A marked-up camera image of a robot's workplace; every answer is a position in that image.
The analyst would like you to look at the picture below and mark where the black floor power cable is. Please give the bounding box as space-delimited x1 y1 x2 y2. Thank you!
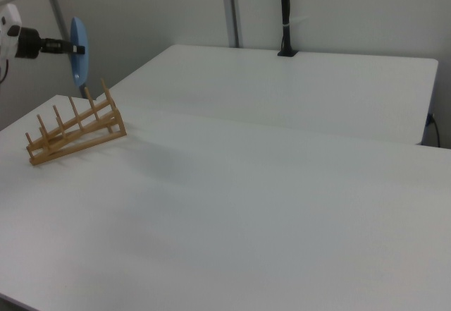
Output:
426 112 442 148

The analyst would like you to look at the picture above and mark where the black camera stand pole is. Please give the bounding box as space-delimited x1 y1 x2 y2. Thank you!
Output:
276 0 299 58

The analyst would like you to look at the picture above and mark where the grey slanted partition post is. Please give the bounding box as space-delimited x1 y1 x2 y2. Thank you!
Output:
39 0 73 41

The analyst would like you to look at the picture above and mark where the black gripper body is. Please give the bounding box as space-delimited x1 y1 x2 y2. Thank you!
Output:
14 26 73 60

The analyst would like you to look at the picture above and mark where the blue plastic plate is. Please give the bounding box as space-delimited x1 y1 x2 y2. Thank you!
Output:
69 16 91 88

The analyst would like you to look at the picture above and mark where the grey upright partition post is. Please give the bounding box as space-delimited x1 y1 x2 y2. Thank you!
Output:
221 0 245 49

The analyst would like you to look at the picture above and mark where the wooden plate rack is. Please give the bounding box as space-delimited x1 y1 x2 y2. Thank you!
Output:
24 78 128 166

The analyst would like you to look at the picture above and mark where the dark robot arm cable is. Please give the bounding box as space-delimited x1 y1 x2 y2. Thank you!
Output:
0 58 11 84

